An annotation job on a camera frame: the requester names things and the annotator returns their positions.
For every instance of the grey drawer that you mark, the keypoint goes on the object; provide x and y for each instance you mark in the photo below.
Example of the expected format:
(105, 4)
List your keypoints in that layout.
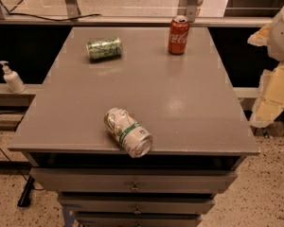
(133, 181)
(136, 205)
(132, 220)

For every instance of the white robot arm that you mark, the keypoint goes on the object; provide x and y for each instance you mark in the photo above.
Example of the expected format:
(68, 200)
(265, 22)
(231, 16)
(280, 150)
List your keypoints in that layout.
(275, 45)

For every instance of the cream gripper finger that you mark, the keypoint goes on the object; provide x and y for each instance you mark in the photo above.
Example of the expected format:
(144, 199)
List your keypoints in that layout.
(270, 101)
(260, 38)

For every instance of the grey drawer cabinet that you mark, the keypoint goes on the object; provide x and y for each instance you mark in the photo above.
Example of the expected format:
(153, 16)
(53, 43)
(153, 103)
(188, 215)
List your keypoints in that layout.
(186, 102)

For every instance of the white pump lotion bottle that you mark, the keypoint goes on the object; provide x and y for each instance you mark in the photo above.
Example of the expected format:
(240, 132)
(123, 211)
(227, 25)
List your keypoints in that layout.
(12, 79)

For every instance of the red Coca-Cola can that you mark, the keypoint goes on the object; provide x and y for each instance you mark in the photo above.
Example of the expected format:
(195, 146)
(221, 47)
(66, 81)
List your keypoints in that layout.
(178, 32)

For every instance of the bottom grey drawer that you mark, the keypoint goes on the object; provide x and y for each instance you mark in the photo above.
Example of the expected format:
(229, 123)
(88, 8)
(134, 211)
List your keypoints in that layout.
(132, 220)

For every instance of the green patterned soda can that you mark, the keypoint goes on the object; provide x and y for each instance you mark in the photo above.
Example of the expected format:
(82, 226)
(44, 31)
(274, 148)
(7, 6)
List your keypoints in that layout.
(104, 48)

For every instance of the top grey drawer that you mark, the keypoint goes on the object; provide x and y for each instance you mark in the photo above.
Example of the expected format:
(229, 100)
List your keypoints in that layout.
(133, 181)

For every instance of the middle grey drawer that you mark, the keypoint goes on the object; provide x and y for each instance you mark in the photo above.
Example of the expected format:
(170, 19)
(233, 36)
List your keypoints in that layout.
(136, 205)

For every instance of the white and green can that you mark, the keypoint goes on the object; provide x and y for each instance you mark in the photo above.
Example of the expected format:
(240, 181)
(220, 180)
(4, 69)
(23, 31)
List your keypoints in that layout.
(128, 133)

